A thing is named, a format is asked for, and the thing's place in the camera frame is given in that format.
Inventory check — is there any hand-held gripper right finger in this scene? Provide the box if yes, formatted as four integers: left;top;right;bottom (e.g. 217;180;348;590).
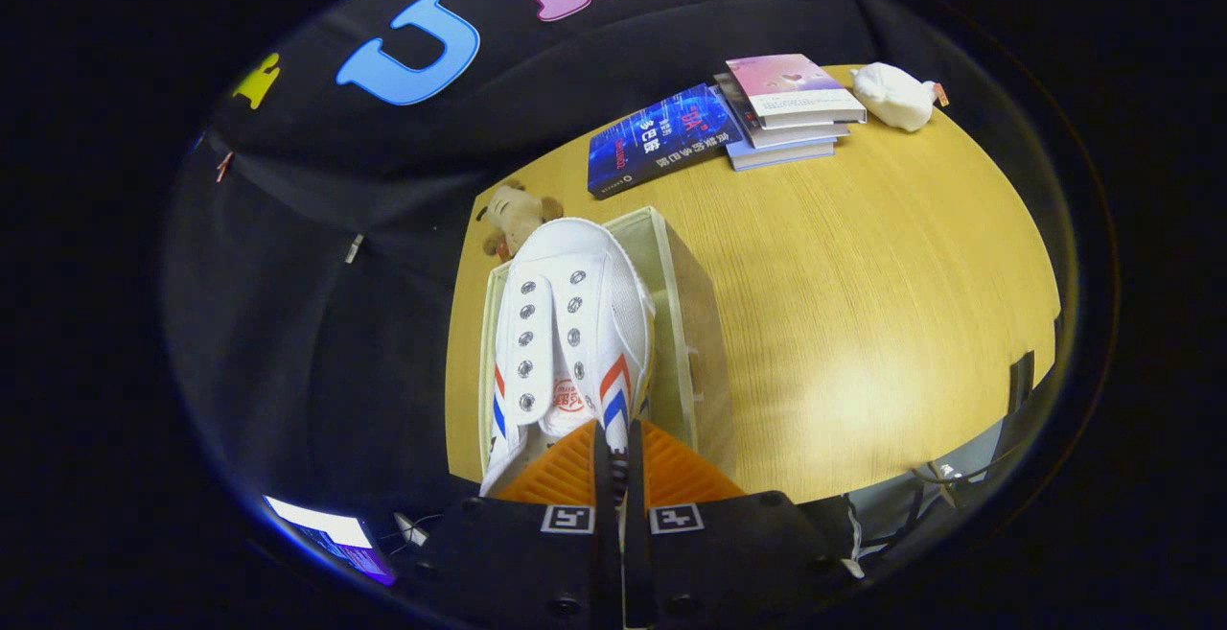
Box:
623;419;854;630

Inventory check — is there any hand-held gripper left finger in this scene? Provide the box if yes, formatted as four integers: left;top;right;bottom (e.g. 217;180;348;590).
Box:
414;421;624;630

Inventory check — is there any beige fabric storage box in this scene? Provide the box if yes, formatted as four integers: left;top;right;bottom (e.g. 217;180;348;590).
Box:
476;205;736;483

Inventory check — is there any white striped canvas shoe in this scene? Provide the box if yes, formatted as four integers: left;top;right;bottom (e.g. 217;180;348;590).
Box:
479;217;659;499

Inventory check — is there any laptop screen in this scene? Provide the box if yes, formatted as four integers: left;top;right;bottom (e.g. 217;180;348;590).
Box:
264;495;397;586

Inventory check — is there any brown plush dog toy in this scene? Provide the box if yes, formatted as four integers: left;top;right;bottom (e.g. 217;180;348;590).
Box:
476;179;565;259

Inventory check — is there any light blue cover book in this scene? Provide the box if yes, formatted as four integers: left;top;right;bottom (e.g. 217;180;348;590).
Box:
726;136;838;173

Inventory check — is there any dark blue book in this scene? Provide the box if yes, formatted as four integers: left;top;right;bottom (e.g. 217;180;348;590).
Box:
587;83;745;201

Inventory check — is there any grey cover book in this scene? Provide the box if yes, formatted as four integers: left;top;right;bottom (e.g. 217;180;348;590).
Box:
714;73;852;151

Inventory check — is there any pink cover book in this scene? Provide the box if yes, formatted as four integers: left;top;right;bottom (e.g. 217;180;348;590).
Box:
726;54;868;129

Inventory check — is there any white plush toy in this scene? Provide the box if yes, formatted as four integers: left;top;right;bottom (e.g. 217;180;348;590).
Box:
850;62;951;133

